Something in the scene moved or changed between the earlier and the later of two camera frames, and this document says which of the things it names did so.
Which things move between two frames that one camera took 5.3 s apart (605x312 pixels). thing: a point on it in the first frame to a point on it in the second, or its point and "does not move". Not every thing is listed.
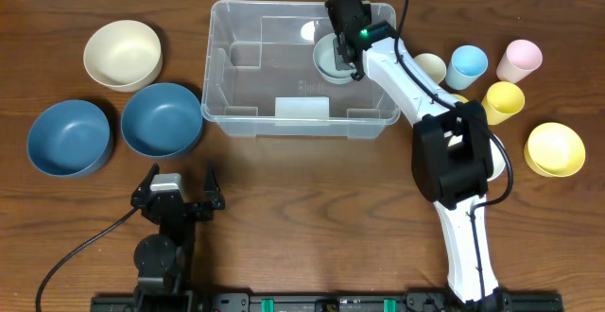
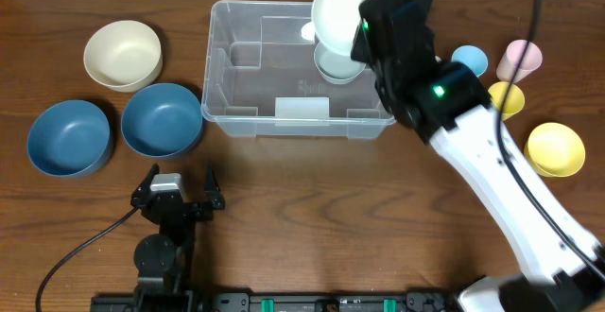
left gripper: [198, 208] does not move
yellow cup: [502, 100] does not move
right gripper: [343, 59] to [378, 11]
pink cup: [522, 57] does not move
